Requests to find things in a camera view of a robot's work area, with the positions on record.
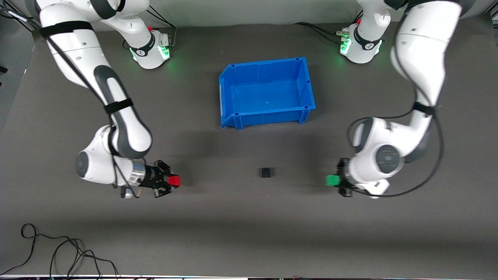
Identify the loose black cable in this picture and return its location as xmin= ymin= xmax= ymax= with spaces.
xmin=0 ymin=224 xmax=119 ymax=279

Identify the black aluminium frame rail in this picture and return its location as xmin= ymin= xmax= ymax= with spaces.
xmin=0 ymin=9 xmax=40 ymax=32

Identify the black right arm base cable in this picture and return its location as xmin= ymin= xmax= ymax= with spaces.
xmin=147 ymin=6 xmax=178 ymax=50

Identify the blue plastic storage bin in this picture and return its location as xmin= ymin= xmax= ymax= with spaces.
xmin=219 ymin=57 xmax=316 ymax=130

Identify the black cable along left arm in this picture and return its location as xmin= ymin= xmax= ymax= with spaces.
xmin=346 ymin=102 xmax=445 ymax=198

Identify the black cable along right arm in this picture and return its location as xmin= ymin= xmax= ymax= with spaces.
xmin=39 ymin=23 xmax=135 ymax=189

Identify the black arm base cable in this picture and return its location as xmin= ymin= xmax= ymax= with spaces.
xmin=147 ymin=6 xmax=178 ymax=50
xmin=294 ymin=22 xmax=348 ymax=44

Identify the black left arm base cable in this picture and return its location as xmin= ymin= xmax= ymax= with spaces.
xmin=294 ymin=22 xmax=348 ymax=44

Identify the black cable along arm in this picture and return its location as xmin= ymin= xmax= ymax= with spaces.
xmin=346 ymin=102 xmax=445 ymax=198
xmin=39 ymin=23 xmax=135 ymax=189

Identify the dark grey table mat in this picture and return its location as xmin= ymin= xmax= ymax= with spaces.
xmin=0 ymin=14 xmax=498 ymax=278

